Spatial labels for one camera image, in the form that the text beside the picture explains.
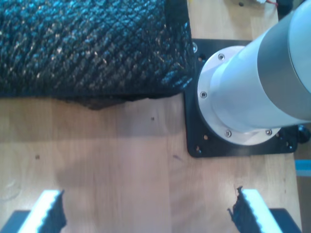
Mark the black woven mat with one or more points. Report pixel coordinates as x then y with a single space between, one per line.
85 48

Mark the black caster wheel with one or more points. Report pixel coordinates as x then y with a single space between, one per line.
305 133

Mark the light blue tape strip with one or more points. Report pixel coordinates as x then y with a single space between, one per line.
303 167

